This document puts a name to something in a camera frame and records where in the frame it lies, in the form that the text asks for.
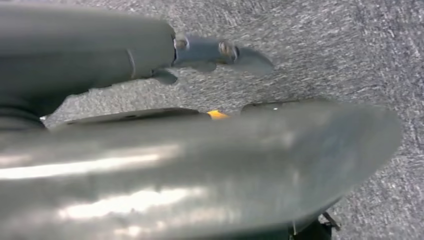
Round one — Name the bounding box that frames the yellow floor tape square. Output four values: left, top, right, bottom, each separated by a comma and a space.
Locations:
206, 110, 230, 121

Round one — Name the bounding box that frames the black robot foot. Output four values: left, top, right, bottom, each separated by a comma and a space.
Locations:
59, 99, 342, 240

